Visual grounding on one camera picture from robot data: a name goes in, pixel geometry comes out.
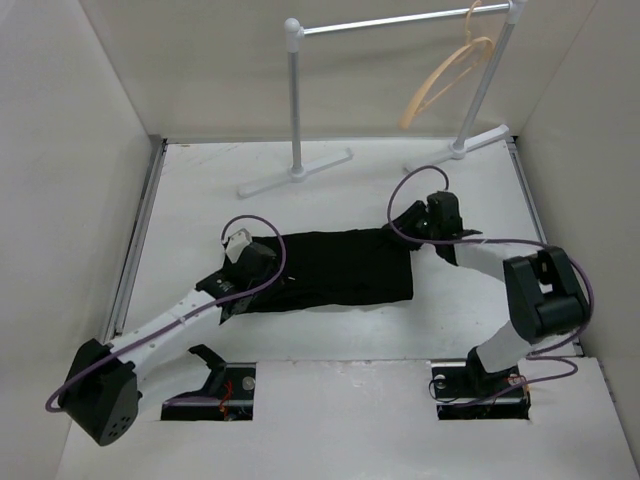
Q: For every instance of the black trousers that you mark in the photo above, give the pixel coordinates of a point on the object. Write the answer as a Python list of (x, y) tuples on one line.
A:
[(348, 268)]

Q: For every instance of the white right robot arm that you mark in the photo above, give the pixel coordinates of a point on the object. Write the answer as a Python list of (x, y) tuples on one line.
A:
[(544, 296)]

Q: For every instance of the beige plastic hanger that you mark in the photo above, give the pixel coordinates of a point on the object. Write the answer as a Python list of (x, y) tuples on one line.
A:
[(474, 52)]

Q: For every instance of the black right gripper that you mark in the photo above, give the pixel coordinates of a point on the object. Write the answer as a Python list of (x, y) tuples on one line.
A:
[(406, 222)]

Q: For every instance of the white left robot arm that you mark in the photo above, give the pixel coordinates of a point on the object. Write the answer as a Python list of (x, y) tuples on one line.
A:
[(167, 362)]

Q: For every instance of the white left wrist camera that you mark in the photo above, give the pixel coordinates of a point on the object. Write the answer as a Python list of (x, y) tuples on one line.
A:
[(236, 244)]

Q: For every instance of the white clothes rack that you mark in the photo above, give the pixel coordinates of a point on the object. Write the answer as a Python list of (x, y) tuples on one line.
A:
[(316, 88)]

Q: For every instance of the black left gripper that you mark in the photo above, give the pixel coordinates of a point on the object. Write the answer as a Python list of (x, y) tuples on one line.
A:
[(270, 272)]

